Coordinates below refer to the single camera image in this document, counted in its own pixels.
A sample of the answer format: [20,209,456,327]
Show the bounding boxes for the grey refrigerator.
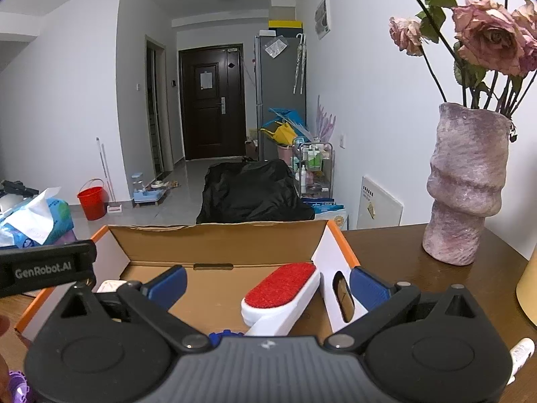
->
[254,34,307,162]

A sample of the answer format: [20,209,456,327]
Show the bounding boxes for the folded white umbrella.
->
[292,34,306,94]

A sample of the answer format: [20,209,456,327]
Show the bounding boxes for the purple feather decoration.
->
[314,94,337,143]

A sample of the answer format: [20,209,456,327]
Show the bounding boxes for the red bucket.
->
[77,179,107,221]

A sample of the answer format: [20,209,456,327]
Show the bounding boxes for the small white bottle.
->
[505,338,536,387]

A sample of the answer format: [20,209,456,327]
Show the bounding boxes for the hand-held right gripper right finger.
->
[325,266,485,355]

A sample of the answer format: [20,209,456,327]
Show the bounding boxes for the dark wooden door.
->
[178,44,245,161]

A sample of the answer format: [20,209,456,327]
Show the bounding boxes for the blue rack with yellow bag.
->
[260,108,311,143]

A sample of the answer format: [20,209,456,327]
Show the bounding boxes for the red and white lint brush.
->
[240,262,322,337]

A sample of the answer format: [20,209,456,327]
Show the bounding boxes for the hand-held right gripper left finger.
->
[52,265,210,355]

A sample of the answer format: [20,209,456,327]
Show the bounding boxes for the blue bottle cap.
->
[208,329,246,347]

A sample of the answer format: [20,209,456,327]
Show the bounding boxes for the rolling cart with bottles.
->
[291,143,335,200]

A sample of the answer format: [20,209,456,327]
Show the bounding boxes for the pink stone vase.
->
[422,101,510,266]

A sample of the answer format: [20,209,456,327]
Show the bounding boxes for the white mop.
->
[96,137,123,215]

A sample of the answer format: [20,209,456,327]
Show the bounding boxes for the white electrical panel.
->
[314,0,331,40]

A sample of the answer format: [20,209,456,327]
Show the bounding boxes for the blue flat box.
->
[302,196,345,219]

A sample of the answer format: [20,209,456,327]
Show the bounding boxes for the red cardboard box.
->
[14,219,362,345]

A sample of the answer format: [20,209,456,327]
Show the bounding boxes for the blue tissue pack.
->
[0,187,74,248]

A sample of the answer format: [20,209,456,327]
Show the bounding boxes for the yellow thermos jug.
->
[516,243,537,328]

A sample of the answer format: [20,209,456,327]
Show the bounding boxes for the blue pet water feeder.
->
[131,173,165,207]

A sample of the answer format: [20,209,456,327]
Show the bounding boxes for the black cloth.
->
[196,160,315,224]

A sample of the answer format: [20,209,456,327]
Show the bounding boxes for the dried pink roses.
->
[386,0,537,114]

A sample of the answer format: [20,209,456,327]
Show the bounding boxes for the white flat board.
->
[356,175,404,230]

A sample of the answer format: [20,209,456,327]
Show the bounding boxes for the purple bottle cap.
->
[6,370,34,403]

